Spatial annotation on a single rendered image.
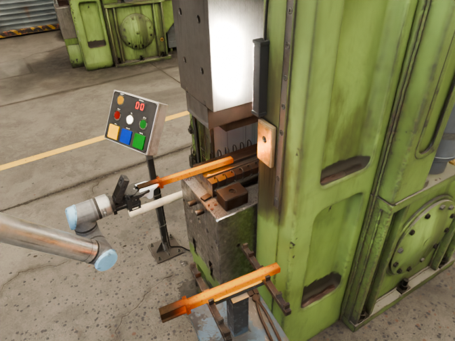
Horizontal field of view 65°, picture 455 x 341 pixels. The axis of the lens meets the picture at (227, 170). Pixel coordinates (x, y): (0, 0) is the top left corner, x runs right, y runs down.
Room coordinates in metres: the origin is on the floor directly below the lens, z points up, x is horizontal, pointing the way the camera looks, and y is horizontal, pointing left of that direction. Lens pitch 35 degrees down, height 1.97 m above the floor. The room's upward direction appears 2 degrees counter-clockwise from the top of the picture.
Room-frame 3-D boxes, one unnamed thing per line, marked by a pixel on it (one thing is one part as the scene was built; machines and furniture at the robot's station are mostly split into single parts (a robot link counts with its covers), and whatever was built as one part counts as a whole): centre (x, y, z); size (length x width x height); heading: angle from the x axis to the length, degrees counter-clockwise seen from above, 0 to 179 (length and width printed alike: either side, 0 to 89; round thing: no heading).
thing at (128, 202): (1.16, 0.43, 1.01); 0.12 x 0.08 x 0.09; 120
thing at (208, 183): (1.47, -0.06, 0.96); 0.42 x 0.20 x 0.09; 120
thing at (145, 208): (1.62, 0.37, 0.62); 0.44 x 0.05 x 0.05; 120
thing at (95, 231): (1.07, 0.58, 0.90); 0.12 x 0.09 x 0.12; 38
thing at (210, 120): (1.47, -0.06, 1.32); 0.42 x 0.20 x 0.10; 120
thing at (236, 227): (1.43, -0.10, 0.69); 0.56 x 0.38 x 0.45; 120
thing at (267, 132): (1.16, -0.15, 1.27); 0.09 x 0.02 x 0.17; 30
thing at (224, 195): (1.24, -0.02, 0.95); 0.12 x 0.08 x 0.06; 120
